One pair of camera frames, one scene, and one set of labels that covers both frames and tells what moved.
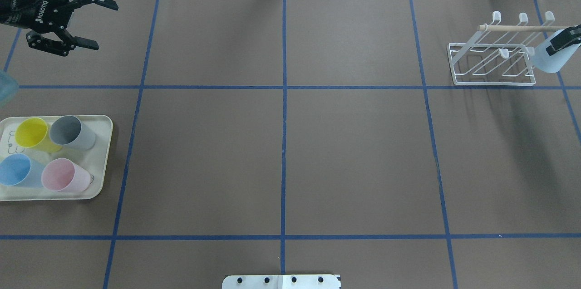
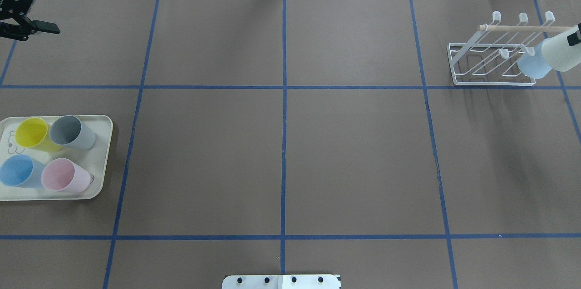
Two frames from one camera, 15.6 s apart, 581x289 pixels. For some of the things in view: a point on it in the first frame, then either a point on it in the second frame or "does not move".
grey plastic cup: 68,130 does not move
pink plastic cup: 60,174 does not move
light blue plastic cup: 543,61 -> 534,66
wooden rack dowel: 524,27 does not move
